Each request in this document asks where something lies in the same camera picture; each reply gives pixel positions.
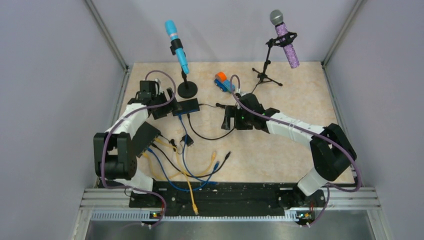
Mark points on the small black ribbed network switch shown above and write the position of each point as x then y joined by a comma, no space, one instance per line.
186,107

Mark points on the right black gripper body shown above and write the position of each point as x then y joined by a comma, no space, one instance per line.
243,120

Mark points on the black power adapter with cord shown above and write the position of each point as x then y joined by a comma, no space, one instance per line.
217,105

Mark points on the aluminium frame rail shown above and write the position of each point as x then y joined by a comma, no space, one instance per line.
117,214

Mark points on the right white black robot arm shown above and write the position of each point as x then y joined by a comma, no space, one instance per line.
332,152

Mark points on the cyan microphone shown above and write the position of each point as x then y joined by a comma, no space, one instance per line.
177,48

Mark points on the small black wall plug adapter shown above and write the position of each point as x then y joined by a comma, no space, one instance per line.
185,141

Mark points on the purple glitter microphone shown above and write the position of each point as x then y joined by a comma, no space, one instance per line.
277,19

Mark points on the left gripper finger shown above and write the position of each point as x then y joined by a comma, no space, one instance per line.
173,106
161,112

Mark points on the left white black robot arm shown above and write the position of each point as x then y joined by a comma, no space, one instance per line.
117,150

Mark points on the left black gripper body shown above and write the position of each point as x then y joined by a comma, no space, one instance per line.
160,99

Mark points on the black ethernet cable loose end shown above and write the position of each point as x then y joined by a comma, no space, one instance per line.
192,163

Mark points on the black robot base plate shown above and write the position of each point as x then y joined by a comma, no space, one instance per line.
236,199

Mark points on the large black network switch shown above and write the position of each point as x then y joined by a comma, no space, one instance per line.
144,137

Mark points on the orange blue toy truck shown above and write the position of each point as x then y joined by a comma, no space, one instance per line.
223,83

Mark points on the black round-base microphone stand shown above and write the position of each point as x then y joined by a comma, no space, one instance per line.
187,89

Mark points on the black tripod microphone stand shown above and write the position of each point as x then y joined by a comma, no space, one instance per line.
266,69

